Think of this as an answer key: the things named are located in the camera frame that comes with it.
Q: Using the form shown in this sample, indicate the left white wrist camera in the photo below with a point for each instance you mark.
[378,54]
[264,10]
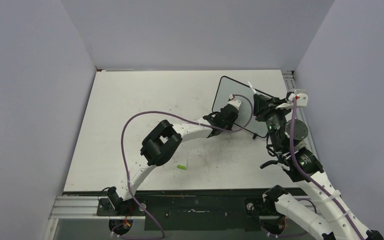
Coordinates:
[235,102]

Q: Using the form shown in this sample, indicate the white whiteboard marker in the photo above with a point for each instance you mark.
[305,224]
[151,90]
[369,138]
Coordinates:
[252,87]

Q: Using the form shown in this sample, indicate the aluminium front frame rail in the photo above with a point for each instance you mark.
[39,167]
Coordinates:
[136,219]

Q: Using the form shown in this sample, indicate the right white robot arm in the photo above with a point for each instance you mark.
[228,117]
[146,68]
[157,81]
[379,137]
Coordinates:
[333,219]

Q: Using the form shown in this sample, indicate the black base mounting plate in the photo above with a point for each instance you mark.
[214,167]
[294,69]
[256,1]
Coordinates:
[210,210]

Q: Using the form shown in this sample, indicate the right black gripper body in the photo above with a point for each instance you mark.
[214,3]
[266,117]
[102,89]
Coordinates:
[269,113]

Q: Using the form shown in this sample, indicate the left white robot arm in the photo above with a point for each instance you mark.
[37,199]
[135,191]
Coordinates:
[158,147]

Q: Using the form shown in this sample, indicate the black framed small whiteboard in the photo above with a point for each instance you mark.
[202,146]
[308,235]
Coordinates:
[228,86]

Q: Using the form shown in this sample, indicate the aluminium rail right side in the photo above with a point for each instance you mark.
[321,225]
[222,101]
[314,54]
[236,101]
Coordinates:
[290,83]

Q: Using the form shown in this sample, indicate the green marker cap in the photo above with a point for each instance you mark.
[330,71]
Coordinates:
[182,167]

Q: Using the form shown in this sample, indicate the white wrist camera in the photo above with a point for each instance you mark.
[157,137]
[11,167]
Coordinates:
[235,102]
[295,98]

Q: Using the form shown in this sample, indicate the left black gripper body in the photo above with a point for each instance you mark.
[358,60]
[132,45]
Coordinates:
[228,125]

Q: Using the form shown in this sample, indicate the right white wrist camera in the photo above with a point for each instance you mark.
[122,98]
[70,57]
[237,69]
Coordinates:
[295,98]

